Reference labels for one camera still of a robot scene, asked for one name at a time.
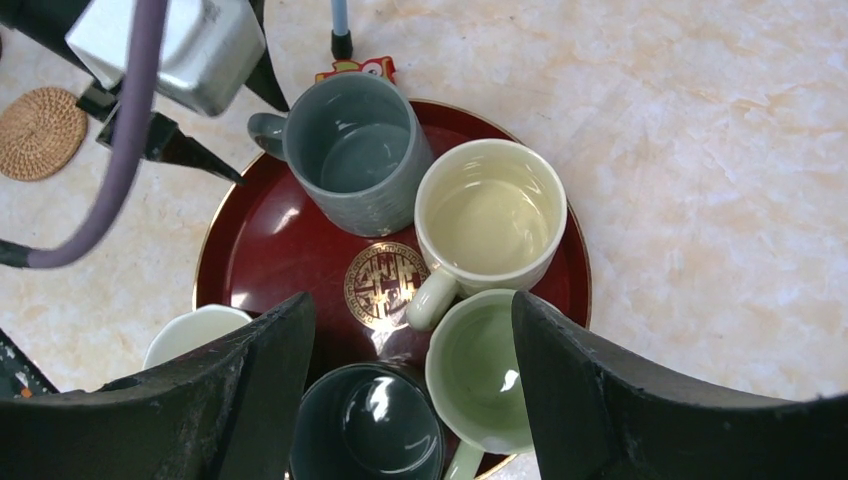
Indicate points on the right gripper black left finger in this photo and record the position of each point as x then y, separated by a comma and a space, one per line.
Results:
226, 410

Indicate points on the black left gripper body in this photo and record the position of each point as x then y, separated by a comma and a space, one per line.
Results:
47, 23

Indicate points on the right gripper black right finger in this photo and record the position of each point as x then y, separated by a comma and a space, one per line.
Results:
599, 411

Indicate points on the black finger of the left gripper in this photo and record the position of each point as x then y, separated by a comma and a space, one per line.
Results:
98, 101
164, 142

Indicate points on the grey ceramic mug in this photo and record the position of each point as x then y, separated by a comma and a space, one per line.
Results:
355, 144

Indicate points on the woven rattan coaster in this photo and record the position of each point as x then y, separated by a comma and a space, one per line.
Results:
41, 131

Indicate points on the white faceted cup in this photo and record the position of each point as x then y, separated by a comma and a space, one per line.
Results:
192, 330

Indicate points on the light green mug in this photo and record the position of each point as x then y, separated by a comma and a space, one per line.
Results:
473, 377

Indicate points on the dark green mug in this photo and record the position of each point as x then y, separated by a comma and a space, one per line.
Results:
370, 420

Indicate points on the red round tray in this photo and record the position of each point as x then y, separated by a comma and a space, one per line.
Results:
269, 241

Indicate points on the light blue tripod stand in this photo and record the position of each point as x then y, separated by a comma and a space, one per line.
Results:
341, 37

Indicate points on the cream ceramic mug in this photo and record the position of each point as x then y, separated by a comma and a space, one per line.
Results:
488, 214

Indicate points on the red owl number tag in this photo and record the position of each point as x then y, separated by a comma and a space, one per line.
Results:
380, 66

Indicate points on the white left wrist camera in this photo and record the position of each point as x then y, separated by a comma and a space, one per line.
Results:
209, 48

